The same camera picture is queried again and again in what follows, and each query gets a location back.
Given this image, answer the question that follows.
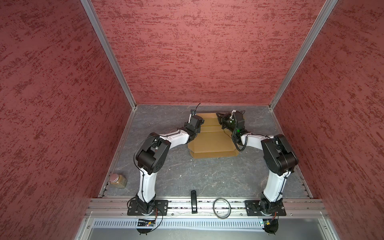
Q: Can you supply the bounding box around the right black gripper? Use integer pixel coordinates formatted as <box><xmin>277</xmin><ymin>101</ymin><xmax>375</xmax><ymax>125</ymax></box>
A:
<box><xmin>216</xmin><ymin>112</ymin><xmax>237</xmax><ymax>134</ymax></box>

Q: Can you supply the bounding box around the brown cardboard box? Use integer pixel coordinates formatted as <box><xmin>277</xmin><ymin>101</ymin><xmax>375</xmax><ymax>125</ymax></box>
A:
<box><xmin>188</xmin><ymin>113</ymin><xmax>239</xmax><ymax>159</ymax></box>

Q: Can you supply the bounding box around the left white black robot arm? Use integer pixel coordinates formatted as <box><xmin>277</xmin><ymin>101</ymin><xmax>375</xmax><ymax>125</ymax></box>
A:
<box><xmin>134</xmin><ymin>114</ymin><xmax>204</xmax><ymax>215</ymax></box>

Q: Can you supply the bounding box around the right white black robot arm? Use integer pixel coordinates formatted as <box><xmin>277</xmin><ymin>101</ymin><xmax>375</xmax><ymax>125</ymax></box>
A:
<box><xmin>216</xmin><ymin>110</ymin><xmax>299</xmax><ymax>216</ymax></box>

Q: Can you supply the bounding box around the glass spice jar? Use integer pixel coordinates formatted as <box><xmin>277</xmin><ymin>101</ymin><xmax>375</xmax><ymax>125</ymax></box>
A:
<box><xmin>109</xmin><ymin>173</ymin><xmax>127</xmax><ymax>189</ymax></box>

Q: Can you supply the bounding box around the left circuit board connector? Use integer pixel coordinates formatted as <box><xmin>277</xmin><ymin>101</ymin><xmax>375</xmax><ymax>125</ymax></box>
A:
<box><xmin>136</xmin><ymin>219</ymin><xmax>157</xmax><ymax>235</ymax></box>

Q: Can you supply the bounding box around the circuit board connector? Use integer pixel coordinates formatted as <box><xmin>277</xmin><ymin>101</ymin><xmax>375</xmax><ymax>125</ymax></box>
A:
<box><xmin>263</xmin><ymin>219</ymin><xmax>279</xmax><ymax>235</ymax></box>
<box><xmin>136</xmin><ymin>219</ymin><xmax>157</xmax><ymax>235</ymax></box>

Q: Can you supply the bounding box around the right circuit board connector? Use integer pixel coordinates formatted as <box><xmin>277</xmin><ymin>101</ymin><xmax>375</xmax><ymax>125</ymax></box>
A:
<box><xmin>263</xmin><ymin>219</ymin><xmax>279</xmax><ymax>235</ymax></box>

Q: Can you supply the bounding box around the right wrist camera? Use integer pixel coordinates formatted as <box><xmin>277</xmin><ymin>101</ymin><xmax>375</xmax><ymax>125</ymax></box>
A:
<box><xmin>232</xmin><ymin>111</ymin><xmax>245</xmax><ymax>132</ymax></box>

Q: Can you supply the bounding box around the black handle bar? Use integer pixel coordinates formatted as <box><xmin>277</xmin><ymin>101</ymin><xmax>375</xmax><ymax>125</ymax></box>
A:
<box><xmin>191</xmin><ymin>190</ymin><xmax>198</xmax><ymax>214</ymax></box>

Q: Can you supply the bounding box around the black cable ring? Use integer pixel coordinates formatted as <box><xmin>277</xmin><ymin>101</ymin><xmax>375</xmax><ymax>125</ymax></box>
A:
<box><xmin>212</xmin><ymin>197</ymin><xmax>232</xmax><ymax>219</ymax></box>

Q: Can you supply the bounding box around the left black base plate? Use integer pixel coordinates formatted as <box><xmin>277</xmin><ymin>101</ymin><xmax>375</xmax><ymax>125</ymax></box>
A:
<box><xmin>127</xmin><ymin>199</ymin><xmax>169</xmax><ymax>217</ymax></box>

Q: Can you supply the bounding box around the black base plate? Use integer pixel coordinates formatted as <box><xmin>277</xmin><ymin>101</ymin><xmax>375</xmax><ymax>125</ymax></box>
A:
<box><xmin>127</xmin><ymin>199</ymin><xmax>169</xmax><ymax>217</ymax></box>
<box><xmin>245</xmin><ymin>199</ymin><xmax>287</xmax><ymax>217</ymax></box>

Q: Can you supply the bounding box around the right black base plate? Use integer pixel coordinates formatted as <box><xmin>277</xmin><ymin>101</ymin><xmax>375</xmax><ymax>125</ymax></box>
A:
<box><xmin>245</xmin><ymin>199</ymin><xmax>287</xmax><ymax>217</ymax></box>

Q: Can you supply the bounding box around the white perforated cable duct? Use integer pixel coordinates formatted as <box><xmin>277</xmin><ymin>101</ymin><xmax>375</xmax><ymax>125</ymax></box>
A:
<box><xmin>92</xmin><ymin>218</ymin><xmax>264</xmax><ymax>232</ymax></box>

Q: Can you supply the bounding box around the aluminium frame rail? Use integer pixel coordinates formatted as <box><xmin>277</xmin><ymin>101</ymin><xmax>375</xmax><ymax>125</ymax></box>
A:
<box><xmin>85</xmin><ymin>197</ymin><xmax>330</xmax><ymax>219</ymax></box>

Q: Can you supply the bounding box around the right aluminium corner post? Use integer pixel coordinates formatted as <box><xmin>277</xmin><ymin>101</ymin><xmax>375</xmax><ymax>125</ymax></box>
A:
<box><xmin>269</xmin><ymin>0</ymin><xmax>338</xmax><ymax>112</ymax></box>

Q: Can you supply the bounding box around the aluminium corner post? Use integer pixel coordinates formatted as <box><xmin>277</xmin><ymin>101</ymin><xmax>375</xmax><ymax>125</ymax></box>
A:
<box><xmin>269</xmin><ymin>0</ymin><xmax>338</xmax><ymax>112</ymax></box>
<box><xmin>81</xmin><ymin>0</ymin><xmax>137</xmax><ymax>111</ymax></box>

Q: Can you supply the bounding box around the left aluminium corner post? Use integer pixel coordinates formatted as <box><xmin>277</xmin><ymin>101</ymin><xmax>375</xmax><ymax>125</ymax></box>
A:
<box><xmin>81</xmin><ymin>0</ymin><xmax>137</xmax><ymax>111</ymax></box>

